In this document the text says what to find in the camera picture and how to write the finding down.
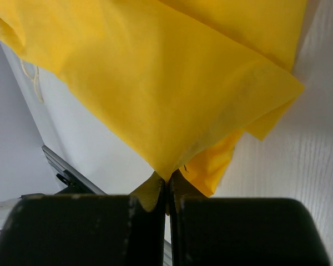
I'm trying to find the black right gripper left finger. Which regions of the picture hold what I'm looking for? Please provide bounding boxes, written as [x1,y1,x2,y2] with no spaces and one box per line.
[0,174,165,265]

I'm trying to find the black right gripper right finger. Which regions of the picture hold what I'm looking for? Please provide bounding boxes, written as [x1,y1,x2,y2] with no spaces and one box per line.
[168,171,330,265]

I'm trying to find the yellow shorts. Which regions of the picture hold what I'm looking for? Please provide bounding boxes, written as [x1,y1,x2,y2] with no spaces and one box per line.
[0,1,307,196]

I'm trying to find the aluminium mounting rail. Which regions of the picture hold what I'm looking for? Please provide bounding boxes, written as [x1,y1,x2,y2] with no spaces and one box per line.
[42,145,106,195]

